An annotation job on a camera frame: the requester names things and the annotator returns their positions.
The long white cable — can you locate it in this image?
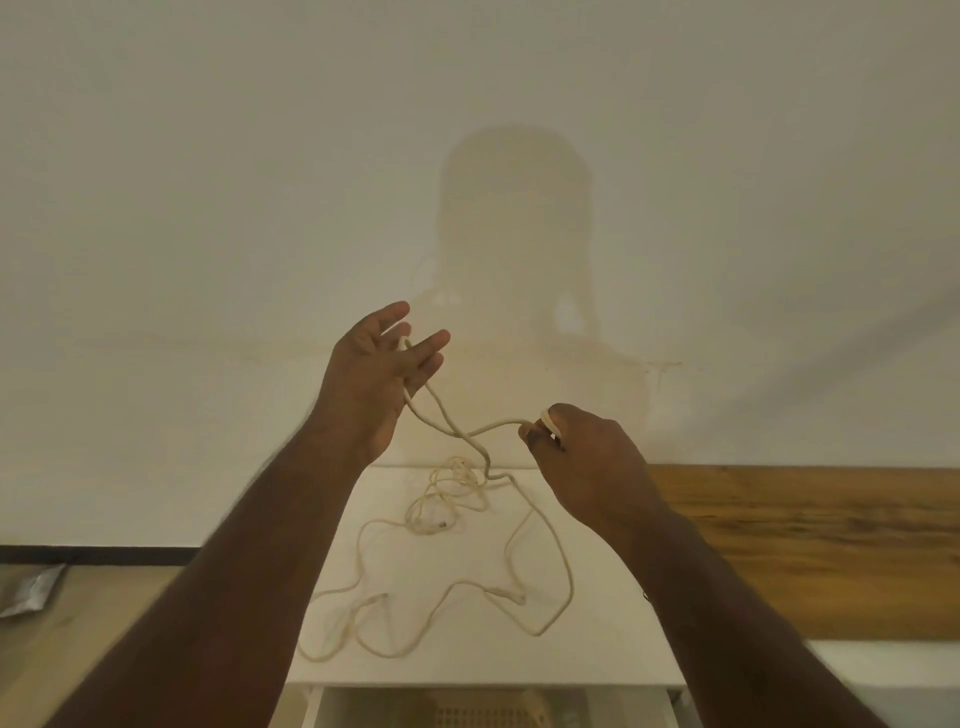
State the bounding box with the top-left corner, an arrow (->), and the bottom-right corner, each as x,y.
303,336 -> 576,664

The brown wooden board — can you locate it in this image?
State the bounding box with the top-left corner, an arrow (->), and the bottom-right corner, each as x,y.
643,464 -> 960,643

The silver foil packet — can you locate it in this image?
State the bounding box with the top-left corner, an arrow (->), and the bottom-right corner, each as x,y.
0,563 -> 69,621

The coiled white cable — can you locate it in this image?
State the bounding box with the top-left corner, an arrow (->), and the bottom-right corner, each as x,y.
403,456 -> 493,539

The beige plastic basket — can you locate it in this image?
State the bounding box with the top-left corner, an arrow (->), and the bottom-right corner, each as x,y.
417,688 -> 550,728

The person's left hand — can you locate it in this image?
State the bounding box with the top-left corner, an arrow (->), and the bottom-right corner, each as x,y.
311,301 -> 453,470

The white table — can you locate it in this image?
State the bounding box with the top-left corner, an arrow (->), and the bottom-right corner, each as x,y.
285,465 -> 703,728

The person's right hand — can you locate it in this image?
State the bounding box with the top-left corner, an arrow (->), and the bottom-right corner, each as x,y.
519,403 -> 670,536

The person's right forearm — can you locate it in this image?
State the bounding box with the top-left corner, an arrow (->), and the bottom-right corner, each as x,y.
592,506 -> 892,728

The person's left forearm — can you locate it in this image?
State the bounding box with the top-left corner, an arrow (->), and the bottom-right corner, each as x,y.
43,420 -> 376,728

